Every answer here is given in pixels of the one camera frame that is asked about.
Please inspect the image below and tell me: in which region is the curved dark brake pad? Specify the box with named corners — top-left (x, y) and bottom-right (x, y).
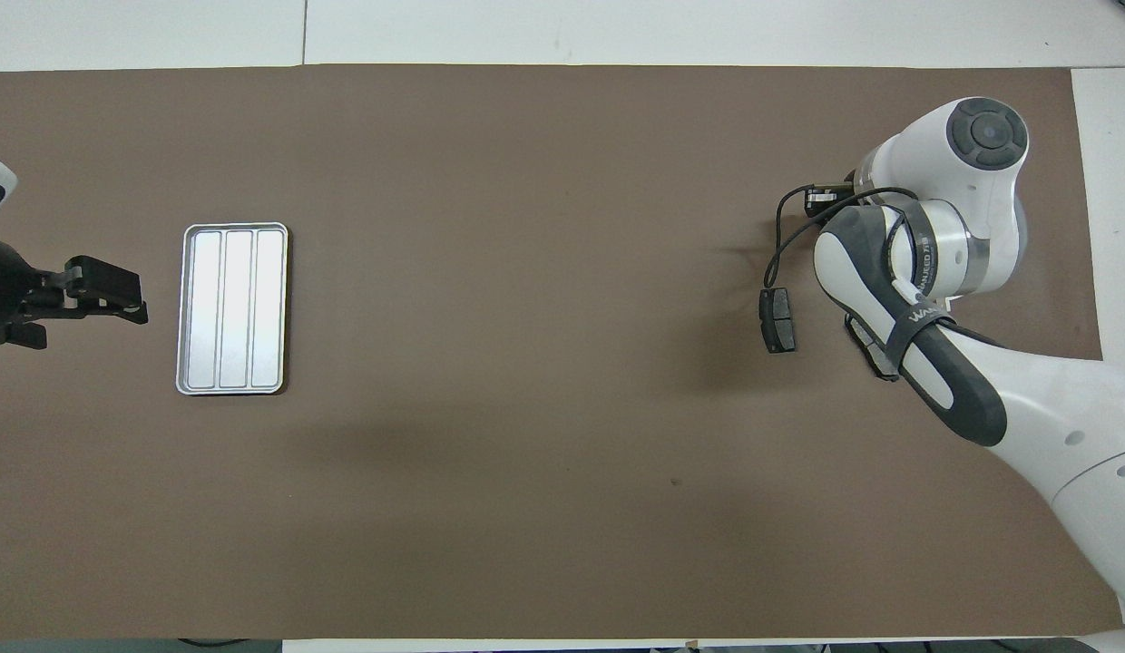
top-left (844, 313), bottom-right (901, 382)

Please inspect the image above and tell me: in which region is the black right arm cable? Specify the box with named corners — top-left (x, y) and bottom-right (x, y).
top-left (764, 186), bottom-right (919, 291)

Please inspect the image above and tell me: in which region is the silver metal tray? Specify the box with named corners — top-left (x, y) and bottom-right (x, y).
top-left (176, 222), bottom-right (289, 396)

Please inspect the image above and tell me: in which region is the brown table mat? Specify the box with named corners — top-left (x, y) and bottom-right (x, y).
top-left (0, 63), bottom-right (1125, 640)

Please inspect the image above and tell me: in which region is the rectangular dark brake pad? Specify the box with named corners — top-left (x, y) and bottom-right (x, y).
top-left (759, 288), bottom-right (797, 355)

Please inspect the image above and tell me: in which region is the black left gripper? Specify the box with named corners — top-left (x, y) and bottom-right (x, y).
top-left (0, 236), bottom-right (149, 350)

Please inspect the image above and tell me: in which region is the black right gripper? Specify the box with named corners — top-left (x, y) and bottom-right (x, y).
top-left (803, 184), bottom-right (858, 216)

